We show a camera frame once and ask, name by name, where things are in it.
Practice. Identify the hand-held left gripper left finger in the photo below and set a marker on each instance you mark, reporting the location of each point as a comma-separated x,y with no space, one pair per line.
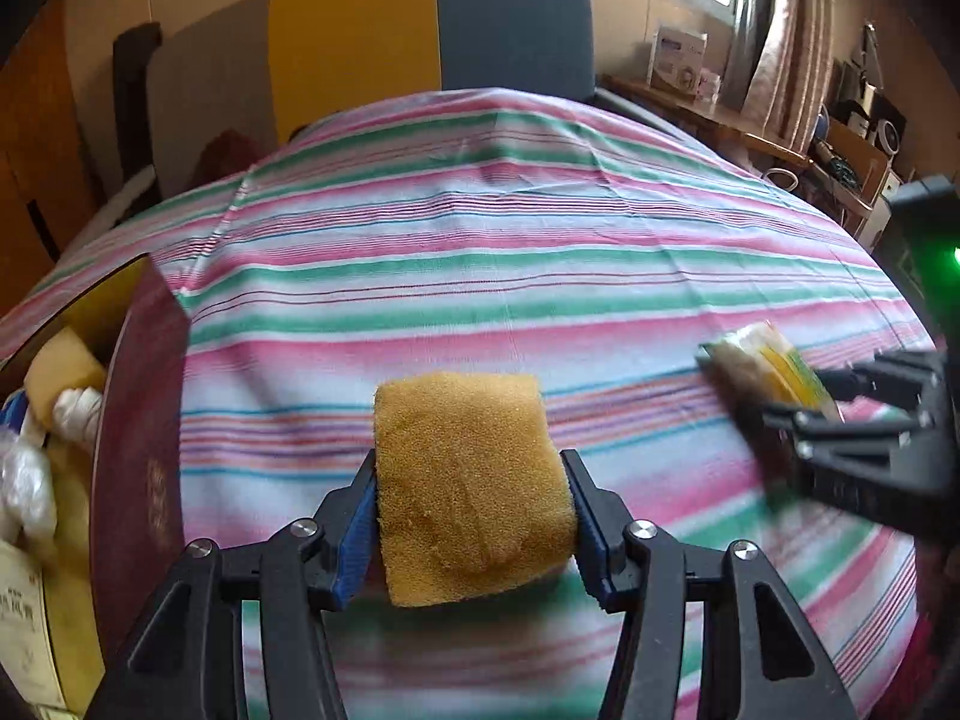
356,532

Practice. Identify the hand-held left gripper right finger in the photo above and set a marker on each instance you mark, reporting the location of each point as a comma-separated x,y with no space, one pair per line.
589,540

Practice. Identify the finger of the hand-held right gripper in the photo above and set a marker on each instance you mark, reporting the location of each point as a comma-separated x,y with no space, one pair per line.
885,379
847,435

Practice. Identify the yellow green snack packet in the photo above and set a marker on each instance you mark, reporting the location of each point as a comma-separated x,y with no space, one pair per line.
772,360

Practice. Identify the yellow sponge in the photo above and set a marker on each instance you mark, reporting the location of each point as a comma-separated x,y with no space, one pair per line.
64,375
465,480

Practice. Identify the gold tin box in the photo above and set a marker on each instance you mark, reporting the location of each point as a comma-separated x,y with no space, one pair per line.
139,427

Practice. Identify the clear plastic bag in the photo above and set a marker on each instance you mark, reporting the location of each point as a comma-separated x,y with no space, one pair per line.
22,480

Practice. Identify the plain white box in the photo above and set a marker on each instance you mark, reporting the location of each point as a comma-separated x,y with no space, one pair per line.
26,615

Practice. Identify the blue tissue packet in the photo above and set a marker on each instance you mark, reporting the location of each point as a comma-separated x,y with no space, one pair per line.
9,409

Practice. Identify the cardboard box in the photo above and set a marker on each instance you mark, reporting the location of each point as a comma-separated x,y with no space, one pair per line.
855,157

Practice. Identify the patterned beige curtain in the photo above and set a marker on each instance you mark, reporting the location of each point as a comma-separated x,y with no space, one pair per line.
787,52

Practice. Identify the wooden side desk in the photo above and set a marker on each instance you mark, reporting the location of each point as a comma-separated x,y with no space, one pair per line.
712,120

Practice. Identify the small pink jar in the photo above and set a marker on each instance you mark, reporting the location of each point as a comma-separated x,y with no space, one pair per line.
709,86

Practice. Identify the white printed carton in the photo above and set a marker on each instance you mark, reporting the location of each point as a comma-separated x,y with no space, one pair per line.
675,60

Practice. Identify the dark red cloth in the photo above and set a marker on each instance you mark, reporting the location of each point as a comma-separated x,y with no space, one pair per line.
225,157

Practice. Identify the black rolled mat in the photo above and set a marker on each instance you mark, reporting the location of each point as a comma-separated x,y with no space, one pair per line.
135,90

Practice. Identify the grey yellow blue sofa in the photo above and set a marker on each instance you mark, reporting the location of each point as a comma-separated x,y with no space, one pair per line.
352,37

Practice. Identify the wooden wardrobe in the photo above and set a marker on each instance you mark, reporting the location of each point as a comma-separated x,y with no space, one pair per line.
37,150

